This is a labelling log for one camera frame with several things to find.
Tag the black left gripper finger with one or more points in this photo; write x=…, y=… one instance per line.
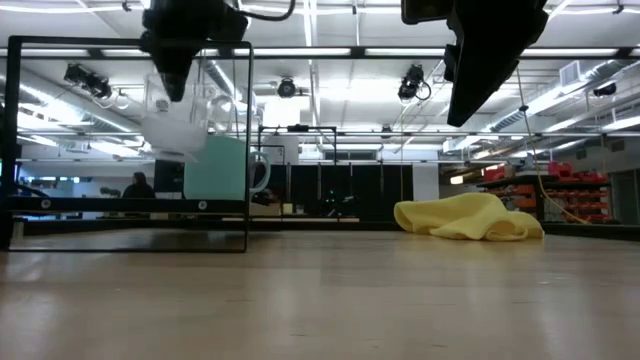
x=174, y=70

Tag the person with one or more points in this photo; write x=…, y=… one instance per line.
x=139, y=189

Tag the shelf with red bins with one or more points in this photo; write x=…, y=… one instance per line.
x=580, y=197

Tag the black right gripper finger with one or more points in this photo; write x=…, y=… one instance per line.
x=475, y=85

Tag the black monitor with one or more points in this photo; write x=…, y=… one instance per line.
x=169, y=176

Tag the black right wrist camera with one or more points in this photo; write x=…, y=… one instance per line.
x=425, y=10

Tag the round black overhead camera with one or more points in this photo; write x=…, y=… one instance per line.
x=286, y=88

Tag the yellow cloth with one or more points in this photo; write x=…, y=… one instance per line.
x=465, y=215

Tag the long black ceiling camera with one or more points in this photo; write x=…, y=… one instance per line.
x=90, y=82

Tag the black aluminium rig frame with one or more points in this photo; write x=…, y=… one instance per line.
x=358, y=51

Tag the black partition wall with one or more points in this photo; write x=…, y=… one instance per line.
x=370, y=187

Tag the teal mug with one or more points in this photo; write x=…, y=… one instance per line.
x=220, y=170

